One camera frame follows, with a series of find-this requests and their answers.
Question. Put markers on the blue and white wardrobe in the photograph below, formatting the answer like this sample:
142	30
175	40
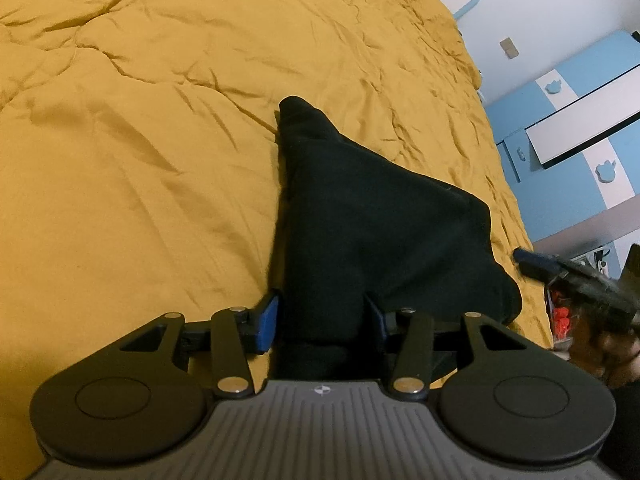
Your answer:
580	195

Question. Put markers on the person's right hand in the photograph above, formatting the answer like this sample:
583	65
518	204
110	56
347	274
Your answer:
607	355

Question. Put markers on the beige wall socket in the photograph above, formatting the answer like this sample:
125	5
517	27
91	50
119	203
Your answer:
509	47

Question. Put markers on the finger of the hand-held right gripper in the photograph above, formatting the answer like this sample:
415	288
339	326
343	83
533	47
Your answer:
537	262

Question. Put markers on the black pants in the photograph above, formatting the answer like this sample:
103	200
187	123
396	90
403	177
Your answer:
370	220

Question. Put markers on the red plastic object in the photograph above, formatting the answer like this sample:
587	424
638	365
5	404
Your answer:
561	317

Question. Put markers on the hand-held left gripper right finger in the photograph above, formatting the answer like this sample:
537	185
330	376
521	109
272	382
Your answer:
376	321

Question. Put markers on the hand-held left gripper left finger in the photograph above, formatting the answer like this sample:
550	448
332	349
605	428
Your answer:
266	322

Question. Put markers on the yellow bed blanket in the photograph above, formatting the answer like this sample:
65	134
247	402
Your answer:
150	135

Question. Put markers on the white panel with black frame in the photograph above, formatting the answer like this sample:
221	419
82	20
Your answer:
585	120

